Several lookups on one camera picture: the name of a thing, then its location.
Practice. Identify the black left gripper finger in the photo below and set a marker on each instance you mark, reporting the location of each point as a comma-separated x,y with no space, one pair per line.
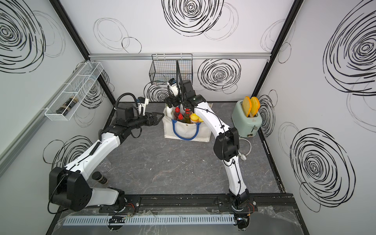
154,121
156,115

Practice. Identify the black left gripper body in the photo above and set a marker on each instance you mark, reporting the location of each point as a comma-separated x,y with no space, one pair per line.
139,122

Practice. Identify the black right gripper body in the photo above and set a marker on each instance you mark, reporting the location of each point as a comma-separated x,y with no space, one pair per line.
178,101

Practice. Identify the white bag with blue handles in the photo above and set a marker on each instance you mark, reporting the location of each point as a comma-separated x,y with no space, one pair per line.
198,132

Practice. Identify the yellow-green soap bottle red cap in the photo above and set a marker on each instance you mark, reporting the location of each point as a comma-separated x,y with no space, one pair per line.
187,116

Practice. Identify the green soap bottle red cap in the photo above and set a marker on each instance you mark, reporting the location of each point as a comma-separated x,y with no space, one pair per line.
181,118

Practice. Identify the white soap bottle green cap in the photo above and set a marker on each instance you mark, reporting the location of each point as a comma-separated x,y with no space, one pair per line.
169,112

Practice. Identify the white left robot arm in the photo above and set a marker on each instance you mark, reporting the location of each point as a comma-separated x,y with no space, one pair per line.
68,185

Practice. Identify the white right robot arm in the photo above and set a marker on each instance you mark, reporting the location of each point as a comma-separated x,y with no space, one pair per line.
227,143

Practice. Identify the clear plastic cup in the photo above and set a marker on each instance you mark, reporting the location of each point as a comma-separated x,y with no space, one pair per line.
105,165

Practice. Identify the yellow toy toast slice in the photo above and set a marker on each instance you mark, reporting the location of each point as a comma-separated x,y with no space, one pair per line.
246,106

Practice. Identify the dark bottle in shelf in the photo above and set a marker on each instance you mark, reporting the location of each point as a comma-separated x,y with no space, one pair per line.
67,106

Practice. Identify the small brown bottle black cap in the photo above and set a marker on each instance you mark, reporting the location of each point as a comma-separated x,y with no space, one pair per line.
99,177

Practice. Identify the mint green toaster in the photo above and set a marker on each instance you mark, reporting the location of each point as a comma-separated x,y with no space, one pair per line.
246,126

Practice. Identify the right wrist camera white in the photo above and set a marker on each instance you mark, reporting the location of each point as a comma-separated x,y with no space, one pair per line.
173,87

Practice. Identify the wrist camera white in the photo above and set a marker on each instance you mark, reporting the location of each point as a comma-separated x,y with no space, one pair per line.
173,87
142,103

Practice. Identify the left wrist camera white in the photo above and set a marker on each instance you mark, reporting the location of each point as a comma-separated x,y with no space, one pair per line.
142,103

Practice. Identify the black wire wall basket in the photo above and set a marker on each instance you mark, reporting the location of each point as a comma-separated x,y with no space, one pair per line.
165,66

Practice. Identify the aluminium wall rail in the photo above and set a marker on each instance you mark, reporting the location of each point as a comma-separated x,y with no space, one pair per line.
204,55

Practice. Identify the white wire wall shelf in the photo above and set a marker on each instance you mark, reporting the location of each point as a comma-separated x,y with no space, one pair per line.
84,86

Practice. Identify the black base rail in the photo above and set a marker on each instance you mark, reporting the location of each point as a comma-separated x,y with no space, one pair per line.
217,202

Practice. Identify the grey slotted cable duct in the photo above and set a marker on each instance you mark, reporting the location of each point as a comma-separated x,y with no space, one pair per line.
190,219

